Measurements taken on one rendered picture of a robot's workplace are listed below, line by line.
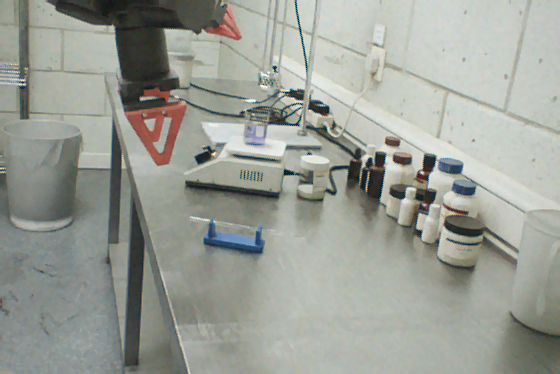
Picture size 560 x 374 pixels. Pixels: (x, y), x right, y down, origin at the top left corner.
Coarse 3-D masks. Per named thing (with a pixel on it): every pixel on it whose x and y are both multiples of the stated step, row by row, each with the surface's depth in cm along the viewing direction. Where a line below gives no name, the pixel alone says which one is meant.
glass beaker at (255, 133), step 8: (248, 112) 137; (256, 112) 137; (264, 112) 137; (248, 120) 138; (256, 120) 137; (264, 120) 138; (248, 128) 138; (256, 128) 138; (264, 128) 139; (248, 136) 139; (256, 136) 138; (264, 136) 139; (248, 144) 139; (256, 144) 139; (264, 144) 140
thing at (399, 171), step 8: (400, 152) 140; (400, 160) 137; (408, 160) 137; (392, 168) 138; (400, 168) 137; (408, 168) 138; (392, 176) 138; (400, 176) 137; (408, 176) 137; (384, 184) 140; (392, 184) 138; (408, 184) 138; (384, 192) 140; (384, 200) 140
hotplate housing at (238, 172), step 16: (224, 160) 136; (240, 160) 136; (256, 160) 136; (272, 160) 137; (192, 176) 137; (208, 176) 137; (224, 176) 137; (240, 176) 136; (256, 176) 136; (272, 176) 136; (256, 192) 138; (272, 192) 137
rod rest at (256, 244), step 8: (208, 232) 111; (216, 232) 114; (256, 232) 110; (208, 240) 111; (216, 240) 111; (224, 240) 111; (232, 240) 112; (240, 240) 112; (248, 240) 112; (256, 240) 111; (264, 240) 113; (240, 248) 111; (248, 248) 111; (256, 248) 111
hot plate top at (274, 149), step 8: (232, 136) 145; (240, 136) 146; (232, 144) 139; (240, 144) 140; (272, 144) 143; (280, 144) 144; (232, 152) 136; (240, 152) 135; (248, 152) 135; (256, 152) 136; (264, 152) 136; (272, 152) 137; (280, 152) 137
